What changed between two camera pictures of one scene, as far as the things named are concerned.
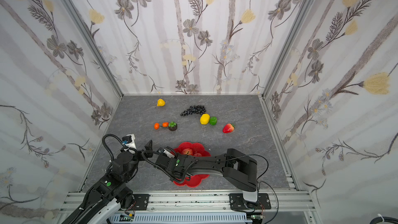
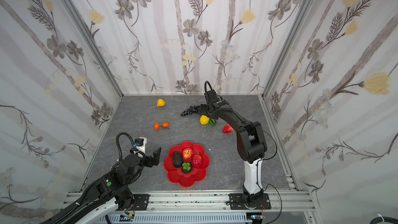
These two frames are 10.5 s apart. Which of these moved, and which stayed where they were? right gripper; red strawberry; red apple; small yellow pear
Moved: right gripper
Stayed: small yellow pear; red strawberry; red apple
